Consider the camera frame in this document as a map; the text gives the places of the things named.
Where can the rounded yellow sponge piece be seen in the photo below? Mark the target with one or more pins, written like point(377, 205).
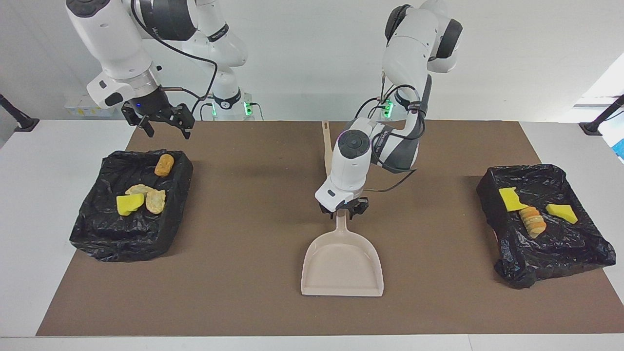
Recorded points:
point(128, 204)

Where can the beige hand brush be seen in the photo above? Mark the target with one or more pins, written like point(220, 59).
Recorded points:
point(327, 146)

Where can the notched yellow sponge piece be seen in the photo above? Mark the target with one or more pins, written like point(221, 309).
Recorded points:
point(511, 199)

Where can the blue object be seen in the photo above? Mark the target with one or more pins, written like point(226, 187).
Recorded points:
point(620, 148)

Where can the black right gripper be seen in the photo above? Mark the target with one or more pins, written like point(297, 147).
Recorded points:
point(148, 105)

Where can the black bag lined bin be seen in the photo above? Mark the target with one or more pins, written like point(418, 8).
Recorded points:
point(131, 234)
point(555, 248)

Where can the beige plastic dustpan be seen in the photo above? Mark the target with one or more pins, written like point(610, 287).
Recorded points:
point(341, 263)

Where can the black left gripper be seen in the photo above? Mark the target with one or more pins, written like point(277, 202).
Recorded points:
point(347, 204)

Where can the white box stack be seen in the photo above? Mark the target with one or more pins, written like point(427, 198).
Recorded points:
point(78, 109)

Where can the brown bread roll toy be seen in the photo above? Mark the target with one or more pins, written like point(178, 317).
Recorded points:
point(164, 165)

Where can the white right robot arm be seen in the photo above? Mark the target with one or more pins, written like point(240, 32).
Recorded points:
point(112, 44)

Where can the brown table mat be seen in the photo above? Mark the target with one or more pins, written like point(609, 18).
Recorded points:
point(243, 302)

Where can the orange striped croissant toy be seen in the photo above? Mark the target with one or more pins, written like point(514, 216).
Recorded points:
point(156, 201)

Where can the yellow green sponge piece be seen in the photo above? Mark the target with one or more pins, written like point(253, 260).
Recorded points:
point(561, 213)

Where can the pale green foam chunk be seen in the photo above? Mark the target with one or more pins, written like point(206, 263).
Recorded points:
point(532, 220)
point(138, 189)

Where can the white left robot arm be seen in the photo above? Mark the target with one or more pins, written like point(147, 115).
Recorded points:
point(348, 165)

